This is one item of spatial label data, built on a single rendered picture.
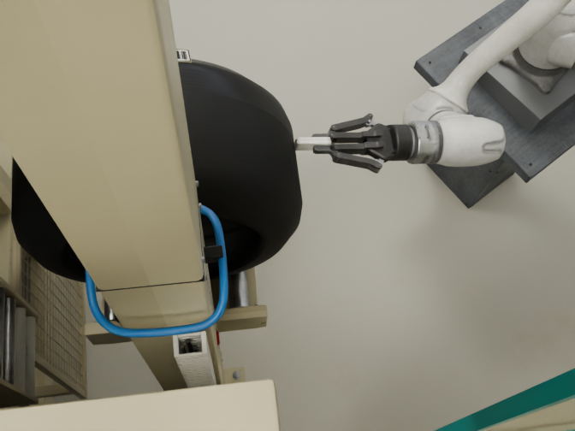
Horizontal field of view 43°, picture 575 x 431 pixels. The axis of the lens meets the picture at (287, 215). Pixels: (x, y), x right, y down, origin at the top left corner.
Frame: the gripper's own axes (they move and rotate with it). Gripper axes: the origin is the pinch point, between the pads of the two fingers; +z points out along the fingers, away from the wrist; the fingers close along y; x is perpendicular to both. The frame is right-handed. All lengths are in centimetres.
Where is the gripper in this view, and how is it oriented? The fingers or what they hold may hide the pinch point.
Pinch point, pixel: (312, 144)
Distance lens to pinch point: 146.0
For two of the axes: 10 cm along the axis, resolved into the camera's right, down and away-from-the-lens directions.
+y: 1.2, 9.2, -3.7
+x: -2.0, 3.9, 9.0
